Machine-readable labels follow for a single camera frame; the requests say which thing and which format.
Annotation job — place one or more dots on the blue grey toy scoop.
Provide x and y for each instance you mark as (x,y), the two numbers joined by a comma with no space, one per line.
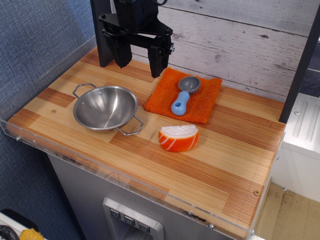
(188,86)

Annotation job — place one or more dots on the silver dispenser button panel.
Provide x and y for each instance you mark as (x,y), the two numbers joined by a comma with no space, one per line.
(127,223)

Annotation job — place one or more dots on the black vertical post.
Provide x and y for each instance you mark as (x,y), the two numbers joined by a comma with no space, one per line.
(305,59)
(99,7)

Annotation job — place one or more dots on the orange knitted cloth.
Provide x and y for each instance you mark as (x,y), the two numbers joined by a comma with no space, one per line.
(169,100)

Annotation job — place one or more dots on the white plastic toy sink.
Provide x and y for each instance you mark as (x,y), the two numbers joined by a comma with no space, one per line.
(297,164)

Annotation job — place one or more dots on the stainless steel two-handled bowl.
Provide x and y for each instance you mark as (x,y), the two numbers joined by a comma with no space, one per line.
(105,108)

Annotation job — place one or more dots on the black right vertical post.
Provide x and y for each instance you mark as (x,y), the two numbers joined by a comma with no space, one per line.
(305,59)

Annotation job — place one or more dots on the toy salmon sushi piece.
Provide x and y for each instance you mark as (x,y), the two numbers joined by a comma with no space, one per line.
(178,138)

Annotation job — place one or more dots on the grey toy fridge cabinet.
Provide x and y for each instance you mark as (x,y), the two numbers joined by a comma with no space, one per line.
(86,191)

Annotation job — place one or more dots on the black left vertical post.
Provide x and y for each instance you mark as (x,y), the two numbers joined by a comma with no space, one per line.
(99,7)

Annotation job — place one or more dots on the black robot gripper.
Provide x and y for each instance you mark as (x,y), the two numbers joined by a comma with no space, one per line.
(135,22)

